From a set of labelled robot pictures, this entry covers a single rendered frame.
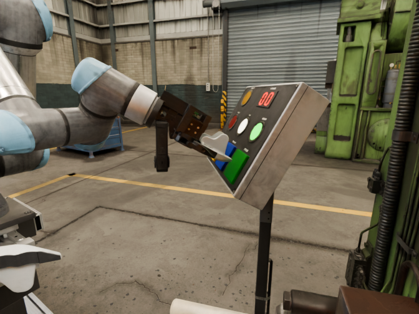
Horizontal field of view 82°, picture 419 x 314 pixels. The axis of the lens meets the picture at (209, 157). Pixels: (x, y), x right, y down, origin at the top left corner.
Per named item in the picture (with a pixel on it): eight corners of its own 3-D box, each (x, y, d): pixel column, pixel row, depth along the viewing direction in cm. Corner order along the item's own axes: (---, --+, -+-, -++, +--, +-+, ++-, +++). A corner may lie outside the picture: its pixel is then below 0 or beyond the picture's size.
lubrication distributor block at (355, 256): (348, 308, 52) (358, 252, 49) (341, 286, 58) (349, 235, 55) (366, 311, 51) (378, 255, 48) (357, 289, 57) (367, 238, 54)
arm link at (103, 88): (82, 84, 53) (93, 48, 49) (130, 109, 56) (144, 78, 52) (63, 98, 47) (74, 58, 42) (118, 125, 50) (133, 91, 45)
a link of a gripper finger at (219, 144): (245, 145, 54) (210, 125, 52) (232, 168, 55) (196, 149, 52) (241, 142, 57) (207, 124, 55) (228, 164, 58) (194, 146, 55)
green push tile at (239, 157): (230, 183, 55) (247, 155, 55) (222, 173, 63) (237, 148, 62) (236, 187, 56) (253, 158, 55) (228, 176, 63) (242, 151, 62)
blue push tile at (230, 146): (220, 170, 65) (234, 145, 64) (214, 163, 72) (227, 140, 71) (225, 173, 65) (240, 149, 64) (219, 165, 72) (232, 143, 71)
